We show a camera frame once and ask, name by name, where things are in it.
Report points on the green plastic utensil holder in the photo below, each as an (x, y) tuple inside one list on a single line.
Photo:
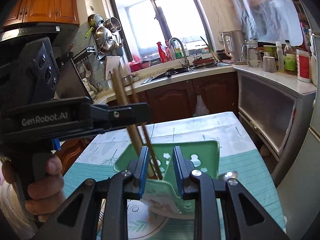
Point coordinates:
[(205, 155)]

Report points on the glass pitcher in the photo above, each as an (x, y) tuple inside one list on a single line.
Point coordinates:
[(252, 53)]

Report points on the hanging white spatula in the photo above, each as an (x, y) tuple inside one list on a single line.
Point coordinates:
[(87, 72)]

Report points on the printed leaf tablecloth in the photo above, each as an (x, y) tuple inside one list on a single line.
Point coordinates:
[(237, 160)]

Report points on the person's left hand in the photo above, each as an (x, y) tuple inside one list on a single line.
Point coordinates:
[(47, 192)]

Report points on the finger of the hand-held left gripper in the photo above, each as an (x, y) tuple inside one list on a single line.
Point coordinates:
[(57, 145), (120, 113)]

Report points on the grey side cabinet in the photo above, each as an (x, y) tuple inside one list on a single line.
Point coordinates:
[(267, 112)]

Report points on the white bottle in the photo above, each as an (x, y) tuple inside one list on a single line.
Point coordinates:
[(280, 55)]

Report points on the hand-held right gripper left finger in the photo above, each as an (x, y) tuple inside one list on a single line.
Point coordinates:
[(142, 172)]

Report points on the clear plastic sheet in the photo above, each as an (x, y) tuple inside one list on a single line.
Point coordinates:
[(265, 7)]

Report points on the black range hood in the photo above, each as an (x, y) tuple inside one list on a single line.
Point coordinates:
[(37, 31)]

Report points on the steel electric kettle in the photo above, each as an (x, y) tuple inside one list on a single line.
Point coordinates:
[(236, 47)]

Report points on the brown wooden chopstick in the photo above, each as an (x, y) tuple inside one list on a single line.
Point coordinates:
[(149, 141), (120, 92)]

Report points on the stack of dirty dishes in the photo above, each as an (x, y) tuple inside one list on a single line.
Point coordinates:
[(203, 61)]

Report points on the black stove splash guard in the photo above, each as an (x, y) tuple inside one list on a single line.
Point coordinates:
[(72, 80)]

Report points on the green label bottle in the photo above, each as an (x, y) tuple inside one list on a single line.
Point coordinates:
[(290, 61)]

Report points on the pink basin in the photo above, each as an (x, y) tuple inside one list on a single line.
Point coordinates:
[(135, 66), (145, 63)]

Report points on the green box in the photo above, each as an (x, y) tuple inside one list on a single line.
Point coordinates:
[(270, 50)]

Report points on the grey cup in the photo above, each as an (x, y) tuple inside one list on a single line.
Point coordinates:
[(270, 63)]

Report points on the person's left forearm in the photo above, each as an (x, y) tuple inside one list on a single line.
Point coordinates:
[(10, 205)]

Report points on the refrigerator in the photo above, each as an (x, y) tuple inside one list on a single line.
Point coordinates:
[(305, 167)]

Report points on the white plastic bag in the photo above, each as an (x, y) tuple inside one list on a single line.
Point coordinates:
[(200, 107)]

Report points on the kitchen sink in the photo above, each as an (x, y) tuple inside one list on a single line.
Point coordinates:
[(167, 73)]

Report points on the white cutting board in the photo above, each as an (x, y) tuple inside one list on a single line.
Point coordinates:
[(112, 66)]

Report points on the red spray bottle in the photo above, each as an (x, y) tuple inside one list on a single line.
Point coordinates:
[(162, 53)]

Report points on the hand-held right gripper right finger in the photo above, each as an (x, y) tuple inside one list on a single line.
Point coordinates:
[(178, 170)]

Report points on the steel faucet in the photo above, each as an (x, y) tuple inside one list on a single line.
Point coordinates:
[(184, 55)]

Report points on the wall utensil rack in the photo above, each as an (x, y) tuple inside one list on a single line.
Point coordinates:
[(83, 52)]

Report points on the white jar red label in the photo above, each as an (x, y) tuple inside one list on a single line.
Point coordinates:
[(303, 66)]

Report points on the wooden upper cabinet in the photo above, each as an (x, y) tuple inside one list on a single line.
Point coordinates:
[(45, 5)]

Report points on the window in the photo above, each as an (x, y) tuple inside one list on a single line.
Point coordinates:
[(160, 17)]

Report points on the pink bottle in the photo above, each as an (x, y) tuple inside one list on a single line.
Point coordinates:
[(171, 53)]

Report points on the green dish soap bottle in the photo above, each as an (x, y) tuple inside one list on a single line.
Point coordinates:
[(178, 52)]

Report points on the brown lower cabinets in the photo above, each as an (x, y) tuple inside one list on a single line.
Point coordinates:
[(175, 97)]

